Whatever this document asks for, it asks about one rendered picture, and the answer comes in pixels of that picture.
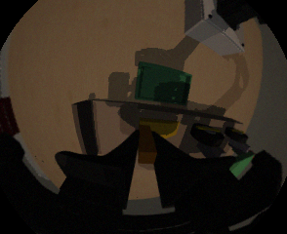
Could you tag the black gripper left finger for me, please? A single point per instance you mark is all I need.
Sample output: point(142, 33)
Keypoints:
point(114, 169)

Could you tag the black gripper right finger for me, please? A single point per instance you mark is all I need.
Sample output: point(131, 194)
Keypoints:
point(176, 172)

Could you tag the tan wooden ramp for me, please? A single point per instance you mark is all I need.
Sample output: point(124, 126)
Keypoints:
point(102, 125)

